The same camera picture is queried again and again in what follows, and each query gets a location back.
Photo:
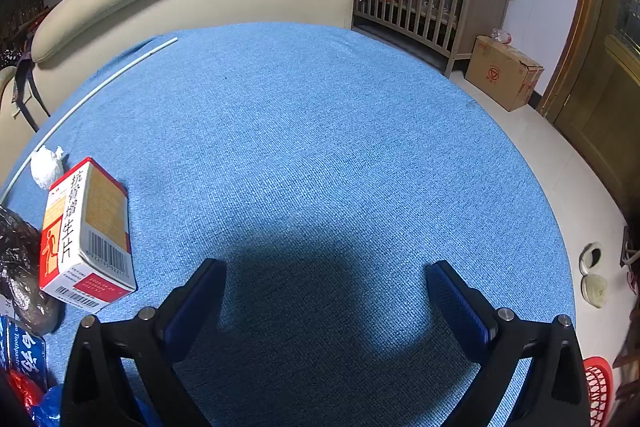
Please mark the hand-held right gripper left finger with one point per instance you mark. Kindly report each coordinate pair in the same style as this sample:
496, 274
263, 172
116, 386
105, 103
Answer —
192, 312

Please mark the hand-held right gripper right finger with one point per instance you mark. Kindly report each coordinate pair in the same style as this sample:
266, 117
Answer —
460, 307

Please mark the yellow red carton box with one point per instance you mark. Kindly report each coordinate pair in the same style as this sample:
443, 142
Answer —
75, 227

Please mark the red plastic basket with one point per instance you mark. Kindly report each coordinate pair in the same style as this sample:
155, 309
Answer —
597, 387

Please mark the blue plastic wrapper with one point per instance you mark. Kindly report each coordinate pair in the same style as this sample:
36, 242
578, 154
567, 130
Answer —
47, 409

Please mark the blue toothpaste box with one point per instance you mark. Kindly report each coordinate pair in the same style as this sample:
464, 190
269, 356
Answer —
20, 347

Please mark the red plastic wrapper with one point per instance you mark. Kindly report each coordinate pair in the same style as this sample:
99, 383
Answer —
22, 394

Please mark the beige slipper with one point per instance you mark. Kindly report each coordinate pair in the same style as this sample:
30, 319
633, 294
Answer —
591, 257
595, 291

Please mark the crumpled black plastic bag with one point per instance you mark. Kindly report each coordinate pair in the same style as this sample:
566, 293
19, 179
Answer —
20, 267

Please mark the crumpled white tissue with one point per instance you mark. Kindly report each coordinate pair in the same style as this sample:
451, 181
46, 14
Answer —
46, 167

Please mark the brown cardboard box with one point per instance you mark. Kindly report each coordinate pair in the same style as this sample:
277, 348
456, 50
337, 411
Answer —
495, 74

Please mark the wooden door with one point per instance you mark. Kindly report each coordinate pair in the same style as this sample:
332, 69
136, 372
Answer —
590, 107

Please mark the thin white rod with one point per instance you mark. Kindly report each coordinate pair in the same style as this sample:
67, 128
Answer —
167, 42

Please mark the clear plastic bottle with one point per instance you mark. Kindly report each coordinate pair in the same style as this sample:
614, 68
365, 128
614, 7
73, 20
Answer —
501, 36

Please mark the wooden baby crib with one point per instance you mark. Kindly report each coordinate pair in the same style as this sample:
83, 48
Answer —
480, 2

